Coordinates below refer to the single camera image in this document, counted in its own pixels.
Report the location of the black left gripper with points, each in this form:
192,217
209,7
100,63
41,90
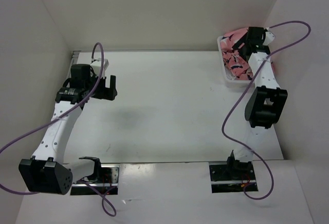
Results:
106,93

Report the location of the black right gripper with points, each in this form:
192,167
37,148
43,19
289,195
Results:
238,44

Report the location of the pink shark print shorts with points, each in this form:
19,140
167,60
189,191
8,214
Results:
240,69

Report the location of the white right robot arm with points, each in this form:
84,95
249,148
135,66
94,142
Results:
265,104

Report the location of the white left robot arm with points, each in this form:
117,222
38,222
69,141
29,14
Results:
45,171

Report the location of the white plastic basket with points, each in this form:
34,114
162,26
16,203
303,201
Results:
228,78

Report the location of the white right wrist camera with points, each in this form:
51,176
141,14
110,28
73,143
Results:
269,37

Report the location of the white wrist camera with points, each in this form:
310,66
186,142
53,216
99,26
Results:
269,37
99,66

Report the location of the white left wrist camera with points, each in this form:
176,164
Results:
99,66

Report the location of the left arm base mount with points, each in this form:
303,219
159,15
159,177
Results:
106,183

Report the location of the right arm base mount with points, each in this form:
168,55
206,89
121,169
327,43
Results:
224,181

